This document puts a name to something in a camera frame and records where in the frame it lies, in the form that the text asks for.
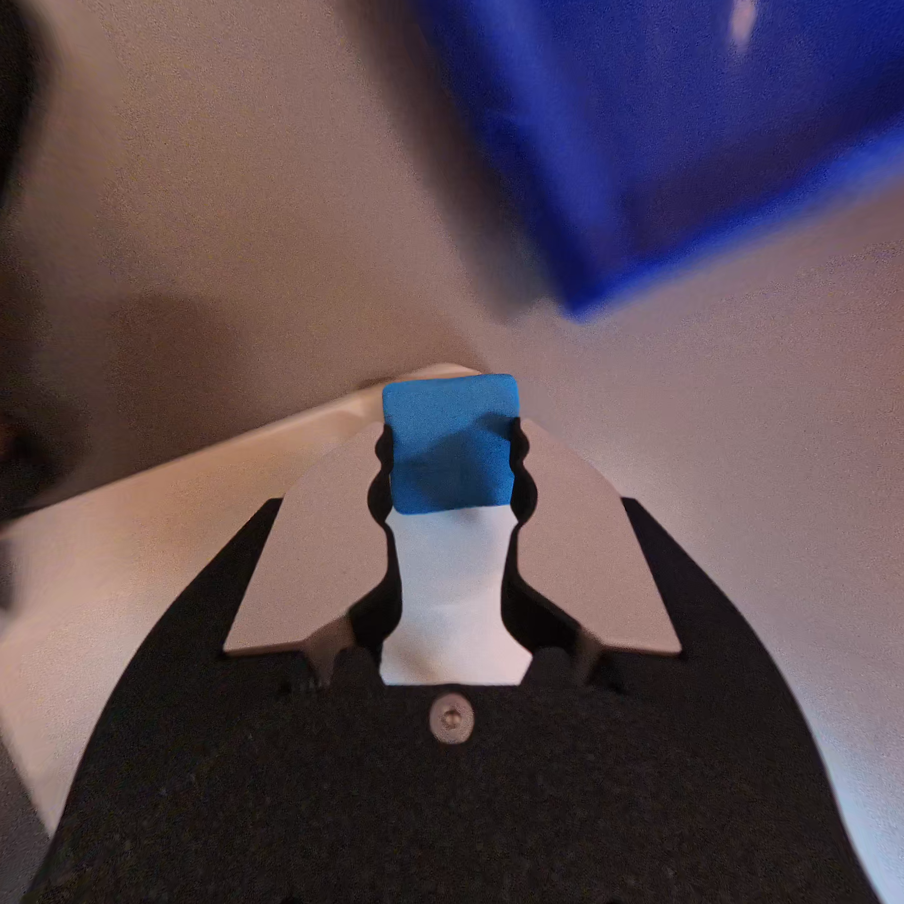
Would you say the blue whiteboard eraser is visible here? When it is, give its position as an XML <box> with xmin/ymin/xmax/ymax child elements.
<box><xmin>382</xmin><ymin>373</ymin><xmax>525</xmax><ymax>515</ymax></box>

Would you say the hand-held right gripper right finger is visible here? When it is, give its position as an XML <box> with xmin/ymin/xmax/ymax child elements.
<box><xmin>500</xmin><ymin>420</ymin><xmax>683</xmax><ymax>659</ymax></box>

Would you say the white whiteboard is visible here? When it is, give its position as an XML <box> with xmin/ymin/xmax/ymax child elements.
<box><xmin>0</xmin><ymin>362</ymin><xmax>622</xmax><ymax>837</ymax></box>

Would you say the blue plastic bin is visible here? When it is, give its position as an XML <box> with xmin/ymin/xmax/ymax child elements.
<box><xmin>407</xmin><ymin>0</ymin><xmax>904</xmax><ymax>320</ymax></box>

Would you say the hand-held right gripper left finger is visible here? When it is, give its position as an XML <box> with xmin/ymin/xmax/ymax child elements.
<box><xmin>224</xmin><ymin>424</ymin><xmax>401</xmax><ymax>658</ymax></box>

